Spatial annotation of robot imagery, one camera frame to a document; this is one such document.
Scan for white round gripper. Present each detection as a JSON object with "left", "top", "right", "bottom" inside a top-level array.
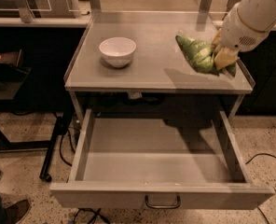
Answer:
[{"left": 212, "top": 3, "right": 268, "bottom": 70}]

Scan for green jalapeno chip bag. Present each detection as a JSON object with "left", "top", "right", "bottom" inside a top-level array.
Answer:
[{"left": 175, "top": 35, "right": 236, "bottom": 77}]

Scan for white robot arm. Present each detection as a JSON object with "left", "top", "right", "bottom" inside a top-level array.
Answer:
[{"left": 213, "top": 0, "right": 276, "bottom": 70}]

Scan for grey open drawer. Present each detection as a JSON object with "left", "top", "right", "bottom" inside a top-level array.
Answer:
[{"left": 50, "top": 111, "right": 274, "bottom": 209}]

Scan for grey metal cabinet table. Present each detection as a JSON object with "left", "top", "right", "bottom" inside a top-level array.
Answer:
[{"left": 65, "top": 11, "right": 255, "bottom": 119}]

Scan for white ceramic bowl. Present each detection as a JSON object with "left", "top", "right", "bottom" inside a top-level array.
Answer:
[{"left": 99, "top": 37, "right": 137, "bottom": 68}]

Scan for clear acrylic stand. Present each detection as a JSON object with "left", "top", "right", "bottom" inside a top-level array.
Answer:
[{"left": 14, "top": 0, "right": 81, "bottom": 23}]

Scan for brown shoe lower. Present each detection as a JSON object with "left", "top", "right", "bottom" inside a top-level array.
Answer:
[{"left": 6, "top": 199, "right": 31, "bottom": 224}]

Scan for black floor cable right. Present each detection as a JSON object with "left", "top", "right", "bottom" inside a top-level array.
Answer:
[{"left": 245, "top": 153, "right": 276, "bottom": 224}]

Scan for black floor cable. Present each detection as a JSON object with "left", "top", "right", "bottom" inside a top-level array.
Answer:
[
  {"left": 59, "top": 126, "right": 82, "bottom": 167},
  {"left": 245, "top": 153, "right": 276, "bottom": 224}
]

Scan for dark metal drawer handle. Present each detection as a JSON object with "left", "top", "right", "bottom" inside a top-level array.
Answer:
[{"left": 145, "top": 194, "right": 181, "bottom": 209}]

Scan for black floor cable left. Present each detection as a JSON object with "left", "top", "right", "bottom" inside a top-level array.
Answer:
[{"left": 59, "top": 126, "right": 82, "bottom": 167}]

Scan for black side table frame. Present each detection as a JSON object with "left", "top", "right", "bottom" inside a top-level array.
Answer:
[{"left": 0, "top": 50, "right": 68, "bottom": 182}]

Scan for black cables under drawer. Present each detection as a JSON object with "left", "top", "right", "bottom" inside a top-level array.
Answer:
[{"left": 70, "top": 207, "right": 112, "bottom": 224}]

